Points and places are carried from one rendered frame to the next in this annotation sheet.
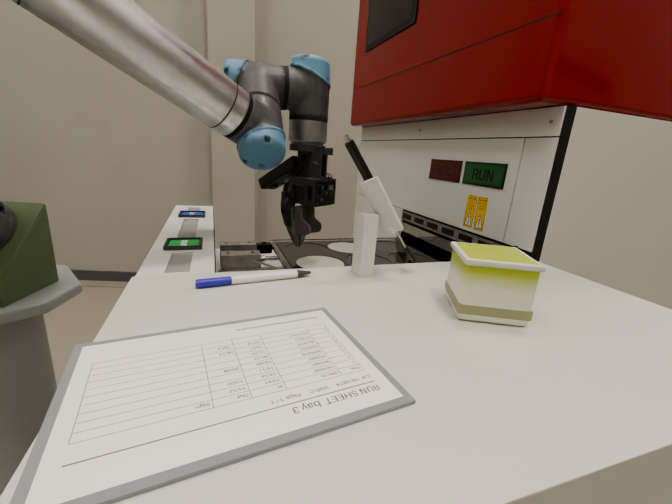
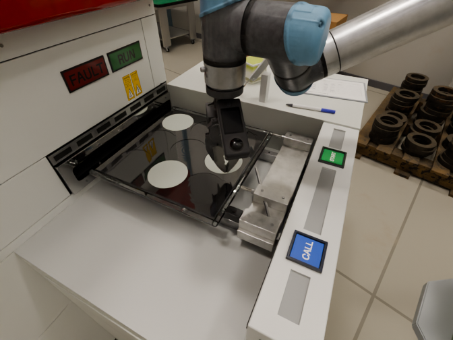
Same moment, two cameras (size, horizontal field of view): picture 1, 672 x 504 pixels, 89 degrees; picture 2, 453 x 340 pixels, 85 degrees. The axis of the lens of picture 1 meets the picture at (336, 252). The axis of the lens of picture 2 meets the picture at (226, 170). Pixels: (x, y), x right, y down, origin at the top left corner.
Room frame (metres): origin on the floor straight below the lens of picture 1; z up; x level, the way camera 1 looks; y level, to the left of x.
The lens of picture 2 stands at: (1.01, 0.40, 1.33)
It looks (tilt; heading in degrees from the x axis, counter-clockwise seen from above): 43 degrees down; 227
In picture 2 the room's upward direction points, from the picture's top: straight up
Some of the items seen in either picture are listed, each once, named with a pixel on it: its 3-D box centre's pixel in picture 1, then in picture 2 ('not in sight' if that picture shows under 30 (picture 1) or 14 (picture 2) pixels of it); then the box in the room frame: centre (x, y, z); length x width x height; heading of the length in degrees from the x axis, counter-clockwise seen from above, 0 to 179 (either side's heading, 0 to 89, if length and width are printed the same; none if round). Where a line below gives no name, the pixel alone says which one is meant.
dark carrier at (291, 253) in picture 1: (367, 261); (188, 150); (0.72, -0.07, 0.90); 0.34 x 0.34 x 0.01; 21
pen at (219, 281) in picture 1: (257, 277); (309, 108); (0.39, 0.09, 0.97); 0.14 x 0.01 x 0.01; 118
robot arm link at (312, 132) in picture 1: (308, 134); (223, 73); (0.71, 0.07, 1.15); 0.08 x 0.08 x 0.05
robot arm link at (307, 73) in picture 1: (308, 90); (226, 23); (0.71, 0.07, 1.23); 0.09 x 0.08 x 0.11; 108
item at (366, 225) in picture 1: (377, 226); (260, 77); (0.45, -0.05, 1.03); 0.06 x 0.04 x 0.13; 110
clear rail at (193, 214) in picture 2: (338, 241); (147, 195); (0.88, 0.00, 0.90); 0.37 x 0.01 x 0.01; 110
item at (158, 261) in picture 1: (190, 261); (313, 216); (0.65, 0.29, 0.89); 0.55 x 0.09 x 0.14; 20
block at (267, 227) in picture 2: (238, 248); (259, 224); (0.75, 0.23, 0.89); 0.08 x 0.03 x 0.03; 110
